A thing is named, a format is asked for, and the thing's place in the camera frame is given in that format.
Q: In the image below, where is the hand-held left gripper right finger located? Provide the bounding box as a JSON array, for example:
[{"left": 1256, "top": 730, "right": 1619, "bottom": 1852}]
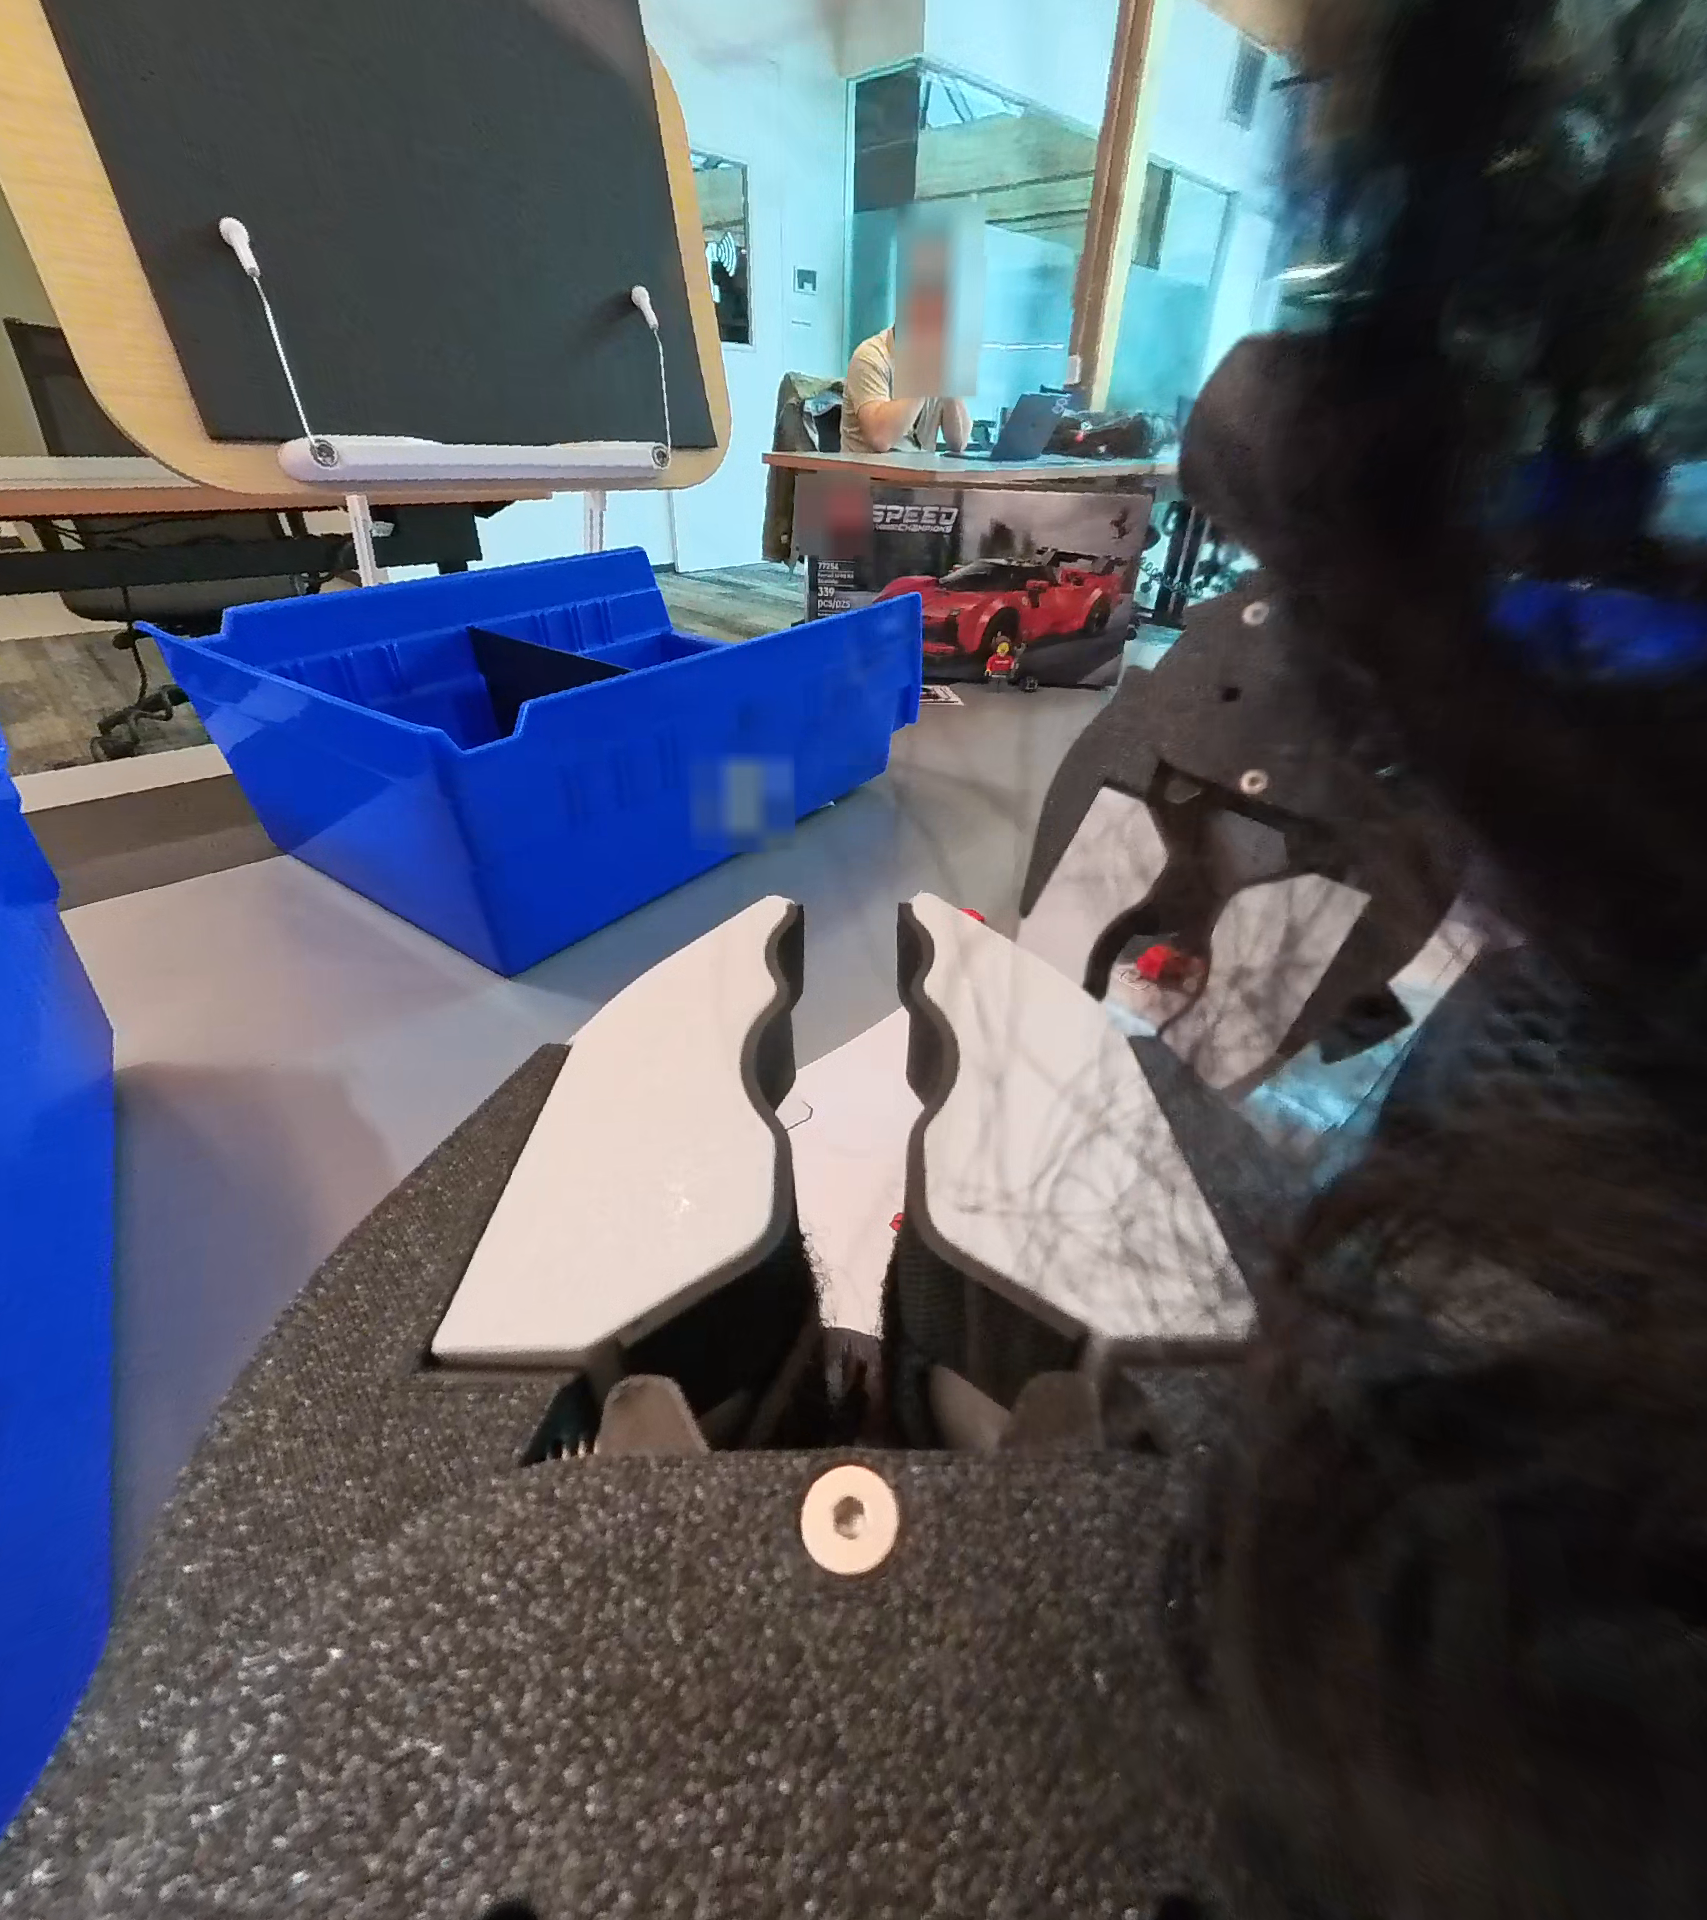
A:
[{"left": 890, "top": 896, "right": 1260, "bottom": 1366}]

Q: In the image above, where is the white hanging tray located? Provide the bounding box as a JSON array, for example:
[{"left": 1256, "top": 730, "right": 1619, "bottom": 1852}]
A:
[{"left": 218, "top": 218, "right": 678, "bottom": 488}]

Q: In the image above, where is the light wooden desk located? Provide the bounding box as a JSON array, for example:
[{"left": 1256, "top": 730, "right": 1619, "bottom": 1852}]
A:
[{"left": 0, "top": 454, "right": 603, "bottom": 591}]

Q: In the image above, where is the dark jacket on chair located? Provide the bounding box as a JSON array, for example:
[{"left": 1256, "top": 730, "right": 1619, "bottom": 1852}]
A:
[{"left": 775, "top": 368, "right": 852, "bottom": 454}]

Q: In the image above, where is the open laptop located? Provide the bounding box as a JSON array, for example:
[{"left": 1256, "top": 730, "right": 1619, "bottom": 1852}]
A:
[{"left": 982, "top": 390, "right": 1087, "bottom": 463}]

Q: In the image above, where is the dark fuzzy hair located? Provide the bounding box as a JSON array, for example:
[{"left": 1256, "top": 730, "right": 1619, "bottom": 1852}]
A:
[{"left": 1177, "top": 0, "right": 1707, "bottom": 1920}]

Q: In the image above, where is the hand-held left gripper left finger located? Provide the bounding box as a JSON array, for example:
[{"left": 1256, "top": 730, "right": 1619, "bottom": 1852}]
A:
[{"left": 434, "top": 896, "right": 809, "bottom": 1366}]

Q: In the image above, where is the black office chair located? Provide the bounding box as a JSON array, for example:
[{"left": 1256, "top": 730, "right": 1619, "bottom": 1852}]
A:
[{"left": 0, "top": 316, "right": 483, "bottom": 762}]

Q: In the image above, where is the lego set box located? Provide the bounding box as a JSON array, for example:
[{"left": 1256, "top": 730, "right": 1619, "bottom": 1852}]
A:
[{"left": 793, "top": 480, "right": 1157, "bottom": 695}]

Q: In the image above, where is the wooden board with black panel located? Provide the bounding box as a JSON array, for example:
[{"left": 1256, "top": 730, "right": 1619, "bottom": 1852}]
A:
[{"left": 0, "top": 0, "right": 732, "bottom": 495}]

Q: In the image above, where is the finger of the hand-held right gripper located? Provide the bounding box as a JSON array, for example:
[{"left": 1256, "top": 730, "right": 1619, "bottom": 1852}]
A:
[
  {"left": 1048, "top": 782, "right": 1184, "bottom": 986},
  {"left": 1163, "top": 878, "right": 1382, "bottom": 1098}
]

